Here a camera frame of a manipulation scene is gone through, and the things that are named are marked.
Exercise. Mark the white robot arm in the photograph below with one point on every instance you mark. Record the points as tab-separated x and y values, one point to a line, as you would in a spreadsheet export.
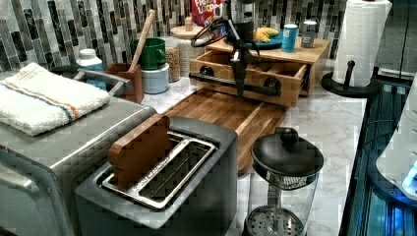
332	122

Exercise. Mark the dark wooden cutting board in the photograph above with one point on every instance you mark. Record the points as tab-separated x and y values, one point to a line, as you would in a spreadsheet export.
249	118

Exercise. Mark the white capped blue bottle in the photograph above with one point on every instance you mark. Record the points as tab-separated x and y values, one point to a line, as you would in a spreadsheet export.
89	61

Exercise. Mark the stainless steel toaster oven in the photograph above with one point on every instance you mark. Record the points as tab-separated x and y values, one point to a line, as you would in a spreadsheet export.
39	174

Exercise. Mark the bamboo drawer with black handle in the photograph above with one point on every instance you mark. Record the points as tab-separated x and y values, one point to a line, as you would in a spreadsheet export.
274	81

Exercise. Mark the glass french press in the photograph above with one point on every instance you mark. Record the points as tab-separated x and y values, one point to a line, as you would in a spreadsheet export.
283	181

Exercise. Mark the glass jar with wooden lid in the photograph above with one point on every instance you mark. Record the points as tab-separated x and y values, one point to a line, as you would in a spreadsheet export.
186	52

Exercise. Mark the black two-slot toaster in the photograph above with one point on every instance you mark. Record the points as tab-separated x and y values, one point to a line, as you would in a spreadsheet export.
192	191

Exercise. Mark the red cereal box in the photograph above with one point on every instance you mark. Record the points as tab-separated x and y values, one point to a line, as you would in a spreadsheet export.
210	15

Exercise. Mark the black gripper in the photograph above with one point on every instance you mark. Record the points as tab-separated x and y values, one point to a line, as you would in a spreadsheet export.
237	16

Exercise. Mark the brown wooden utensil holder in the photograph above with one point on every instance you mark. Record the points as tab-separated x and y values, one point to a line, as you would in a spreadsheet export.
136	92

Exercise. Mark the bamboo drawer organizer box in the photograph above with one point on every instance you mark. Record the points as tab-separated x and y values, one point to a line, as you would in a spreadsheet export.
315	57

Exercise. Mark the grey pepper shaker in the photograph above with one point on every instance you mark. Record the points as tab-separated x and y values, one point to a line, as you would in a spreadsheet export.
308	34

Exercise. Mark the glass jar of grains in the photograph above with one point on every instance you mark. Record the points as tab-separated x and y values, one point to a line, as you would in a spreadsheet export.
170	55

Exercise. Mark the brown toast slice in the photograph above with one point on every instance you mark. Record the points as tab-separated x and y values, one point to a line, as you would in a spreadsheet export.
136	153

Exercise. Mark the white ceramic container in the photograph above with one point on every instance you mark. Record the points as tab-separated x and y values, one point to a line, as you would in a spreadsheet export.
156	81

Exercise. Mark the paper towel roll on holder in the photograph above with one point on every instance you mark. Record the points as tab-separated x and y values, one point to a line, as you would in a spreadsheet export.
360	35

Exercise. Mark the wooden spoon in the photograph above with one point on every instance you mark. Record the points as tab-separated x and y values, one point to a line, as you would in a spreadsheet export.
142	40

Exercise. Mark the blue plate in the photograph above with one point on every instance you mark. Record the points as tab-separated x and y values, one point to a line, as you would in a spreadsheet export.
274	42

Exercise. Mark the yellow banana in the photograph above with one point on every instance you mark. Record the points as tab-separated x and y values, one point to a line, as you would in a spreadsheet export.
265	34

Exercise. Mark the green mug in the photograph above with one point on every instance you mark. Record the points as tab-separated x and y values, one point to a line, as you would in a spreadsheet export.
153	54

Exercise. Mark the blue salt shaker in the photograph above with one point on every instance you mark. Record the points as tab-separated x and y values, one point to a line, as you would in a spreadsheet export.
289	35

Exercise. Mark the white striped dish towel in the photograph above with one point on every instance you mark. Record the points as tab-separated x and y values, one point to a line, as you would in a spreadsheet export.
35	100

